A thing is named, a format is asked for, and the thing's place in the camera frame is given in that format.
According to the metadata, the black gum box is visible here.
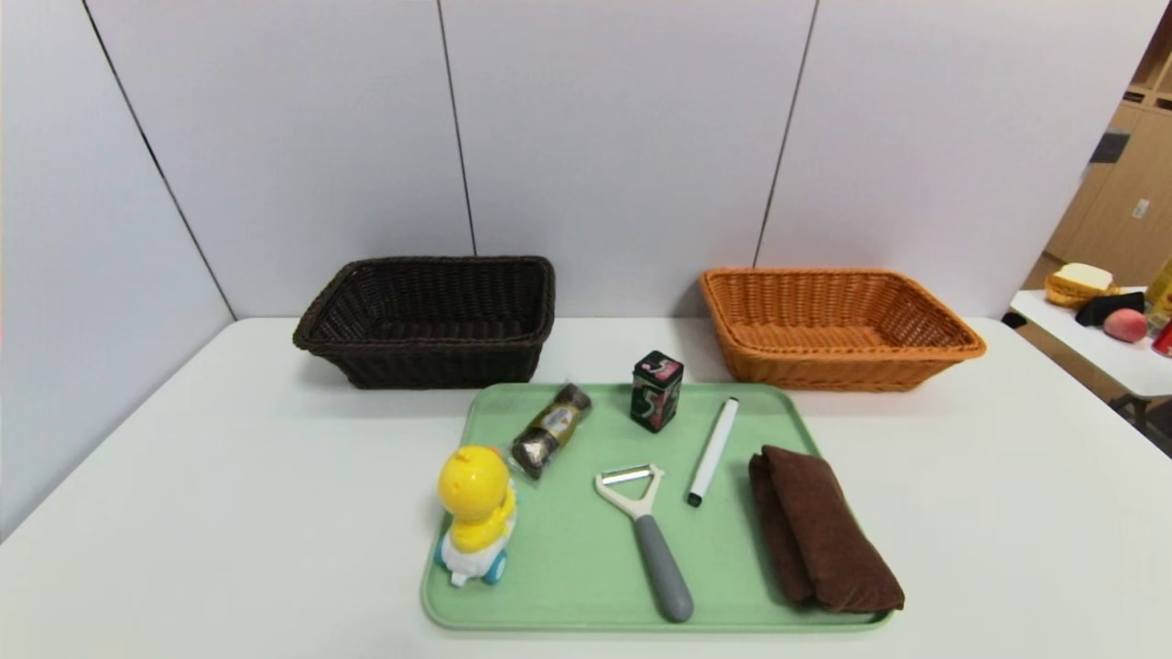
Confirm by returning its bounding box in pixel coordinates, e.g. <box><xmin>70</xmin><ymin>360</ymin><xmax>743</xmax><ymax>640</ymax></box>
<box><xmin>629</xmin><ymin>351</ymin><xmax>685</xmax><ymax>434</ymax></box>

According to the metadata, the gold chocolate pack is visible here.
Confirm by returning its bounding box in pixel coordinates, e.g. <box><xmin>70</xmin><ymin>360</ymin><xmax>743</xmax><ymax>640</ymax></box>
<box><xmin>509</xmin><ymin>383</ymin><xmax>593</xmax><ymax>481</ymax></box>

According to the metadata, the brown towel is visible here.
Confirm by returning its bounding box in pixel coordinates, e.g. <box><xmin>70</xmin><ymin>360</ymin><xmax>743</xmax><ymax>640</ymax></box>
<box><xmin>748</xmin><ymin>445</ymin><xmax>906</xmax><ymax>614</ymax></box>

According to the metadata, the dark brown wicker basket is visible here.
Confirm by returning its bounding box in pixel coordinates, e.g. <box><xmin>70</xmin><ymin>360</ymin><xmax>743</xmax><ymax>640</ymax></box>
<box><xmin>292</xmin><ymin>255</ymin><xmax>557</xmax><ymax>391</ymax></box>

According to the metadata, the orange wicker basket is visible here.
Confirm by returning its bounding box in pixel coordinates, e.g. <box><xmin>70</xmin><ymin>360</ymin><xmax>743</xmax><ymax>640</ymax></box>
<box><xmin>700</xmin><ymin>267</ymin><xmax>988</xmax><ymax>393</ymax></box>

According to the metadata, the white marker pen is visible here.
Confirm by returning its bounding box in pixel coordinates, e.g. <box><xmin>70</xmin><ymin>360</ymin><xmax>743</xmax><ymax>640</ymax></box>
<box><xmin>687</xmin><ymin>396</ymin><xmax>740</xmax><ymax>509</ymax></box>

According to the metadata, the yellow duck toy car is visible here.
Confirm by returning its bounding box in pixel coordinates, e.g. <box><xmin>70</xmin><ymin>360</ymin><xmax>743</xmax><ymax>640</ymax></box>
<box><xmin>433</xmin><ymin>445</ymin><xmax>518</xmax><ymax>589</ymax></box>

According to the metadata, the green plastic tray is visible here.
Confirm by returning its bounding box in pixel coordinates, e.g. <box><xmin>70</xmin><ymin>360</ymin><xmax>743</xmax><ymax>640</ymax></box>
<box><xmin>420</xmin><ymin>382</ymin><xmax>896</xmax><ymax>634</ymax></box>

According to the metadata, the toy bread slice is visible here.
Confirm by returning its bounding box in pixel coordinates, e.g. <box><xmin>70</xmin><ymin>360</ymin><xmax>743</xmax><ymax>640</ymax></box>
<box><xmin>1045</xmin><ymin>263</ymin><xmax>1120</xmax><ymax>308</ymax></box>

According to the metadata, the white side table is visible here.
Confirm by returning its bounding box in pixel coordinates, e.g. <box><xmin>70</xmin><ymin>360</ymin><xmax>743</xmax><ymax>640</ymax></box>
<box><xmin>1010</xmin><ymin>288</ymin><xmax>1172</xmax><ymax>399</ymax></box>

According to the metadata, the black flat object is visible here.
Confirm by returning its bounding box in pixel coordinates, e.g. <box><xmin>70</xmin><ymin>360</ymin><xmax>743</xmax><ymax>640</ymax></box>
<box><xmin>1075</xmin><ymin>291</ymin><xmax>1147</xmax><ymax>328</ymax></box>

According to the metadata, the pink peach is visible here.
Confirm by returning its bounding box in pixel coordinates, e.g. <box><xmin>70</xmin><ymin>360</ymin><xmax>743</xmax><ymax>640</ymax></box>
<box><xmin>1103</xmin><ymin>308</ymin><xmax>1149</xmax><ymax>344</ymax></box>

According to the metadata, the wooden cabinet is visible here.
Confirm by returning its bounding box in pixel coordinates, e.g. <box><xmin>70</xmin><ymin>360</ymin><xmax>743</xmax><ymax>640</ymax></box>
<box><xmin>1044</xmin><ymin>9</ymin><xmax>1172</xmax><ymax>289</ymax></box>

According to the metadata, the yellow box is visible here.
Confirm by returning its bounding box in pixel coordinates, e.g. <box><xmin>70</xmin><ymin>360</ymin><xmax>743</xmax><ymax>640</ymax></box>
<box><xmin>1145</xmin><ymin>256</ymin><xmax>1172</xmax><ymax>330</ymax></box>

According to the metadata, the grey handled white peeler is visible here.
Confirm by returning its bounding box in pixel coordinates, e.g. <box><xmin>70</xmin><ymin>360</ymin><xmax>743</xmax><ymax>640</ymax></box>
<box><xmin>593</xmin><ymin>464</ymin><xmax>695</xmax><ymax>624</ymax></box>

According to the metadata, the dark side table frame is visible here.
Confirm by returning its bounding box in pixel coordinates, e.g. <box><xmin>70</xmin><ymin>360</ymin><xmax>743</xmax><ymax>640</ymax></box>
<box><xmin>1111</xmin><ymin>394</ymin><xmax>1172</xmax><ymax>459</ymax></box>

